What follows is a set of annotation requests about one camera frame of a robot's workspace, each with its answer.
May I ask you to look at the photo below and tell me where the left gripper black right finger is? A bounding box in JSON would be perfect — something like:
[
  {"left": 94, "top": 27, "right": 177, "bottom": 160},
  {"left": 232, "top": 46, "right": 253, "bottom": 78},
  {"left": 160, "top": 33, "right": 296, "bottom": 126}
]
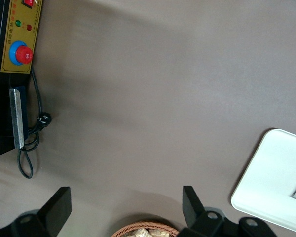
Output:
[{"left": 179, "top": 185, "right": 277, "bottom": 237}]

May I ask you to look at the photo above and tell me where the brown paper table cover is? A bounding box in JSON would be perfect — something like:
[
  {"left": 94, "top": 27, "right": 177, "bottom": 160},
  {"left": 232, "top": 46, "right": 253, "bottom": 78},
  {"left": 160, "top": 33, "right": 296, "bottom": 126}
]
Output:
[{"left": 0, "top": 0, "right": 296, "bottom": 237}]

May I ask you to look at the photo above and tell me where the black sealer power cord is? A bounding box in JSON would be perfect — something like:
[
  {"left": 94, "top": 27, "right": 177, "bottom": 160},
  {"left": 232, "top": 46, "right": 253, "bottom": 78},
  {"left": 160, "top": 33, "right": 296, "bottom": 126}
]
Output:
[{"left": 16, "top": 66, "right": 53, "bottom": 179}]

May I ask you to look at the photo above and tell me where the beige cracker snack packet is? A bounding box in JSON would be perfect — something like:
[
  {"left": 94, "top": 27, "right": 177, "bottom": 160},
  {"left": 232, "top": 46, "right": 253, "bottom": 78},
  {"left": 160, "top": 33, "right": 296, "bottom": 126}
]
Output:
[
  {"left": 128, "top": 228, "right": 150, "bottom": 237},
  {"left": 148, "top": 229, "right": 175, "bottom": 237}
]

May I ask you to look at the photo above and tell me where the round brown wicker basket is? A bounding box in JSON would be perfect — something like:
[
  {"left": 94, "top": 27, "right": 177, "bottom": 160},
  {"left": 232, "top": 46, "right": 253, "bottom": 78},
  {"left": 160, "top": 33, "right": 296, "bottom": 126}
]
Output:
[{"left": 111, "top": 220, "right": 180, "bottom": 237}]

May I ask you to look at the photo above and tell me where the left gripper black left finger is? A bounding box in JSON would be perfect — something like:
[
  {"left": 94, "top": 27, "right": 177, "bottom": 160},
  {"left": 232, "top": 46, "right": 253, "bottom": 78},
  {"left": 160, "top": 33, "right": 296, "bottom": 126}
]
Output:
[{"left": 0, "top": 187, "right": 73, "bottom": 237}]

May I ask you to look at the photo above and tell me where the black sealer with yellow panel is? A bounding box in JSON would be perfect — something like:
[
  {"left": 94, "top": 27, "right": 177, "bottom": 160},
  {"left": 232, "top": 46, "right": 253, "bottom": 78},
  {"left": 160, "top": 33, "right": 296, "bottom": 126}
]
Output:
[{"left": 0, "top": 0, "right": 44, "bottom": 160}]

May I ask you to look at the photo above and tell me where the cream plastic serving tray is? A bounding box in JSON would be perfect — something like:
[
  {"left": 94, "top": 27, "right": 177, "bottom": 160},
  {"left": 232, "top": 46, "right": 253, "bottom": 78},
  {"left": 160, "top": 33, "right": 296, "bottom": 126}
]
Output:
[{"left": 230, "top": 127, "right": 296, "bottom": 234}]

